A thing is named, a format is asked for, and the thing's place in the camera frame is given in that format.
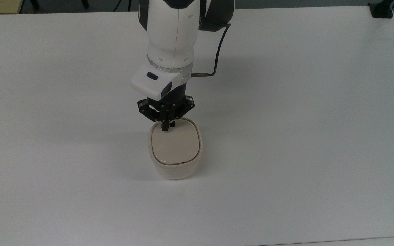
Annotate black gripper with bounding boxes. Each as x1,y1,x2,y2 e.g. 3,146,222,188
136,83,195,132

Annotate cream trash bin lid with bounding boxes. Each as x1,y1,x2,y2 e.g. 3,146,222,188
150,119,201,166

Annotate cream trash bin body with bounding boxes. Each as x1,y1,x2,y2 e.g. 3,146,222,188
148,117,204,180

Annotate black tripod legs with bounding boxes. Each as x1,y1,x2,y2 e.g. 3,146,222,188
113,0,133,12

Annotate black pole with clamp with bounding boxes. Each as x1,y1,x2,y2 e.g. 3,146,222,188
368,0,394,18

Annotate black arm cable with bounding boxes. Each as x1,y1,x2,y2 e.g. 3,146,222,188
192,23,232,78

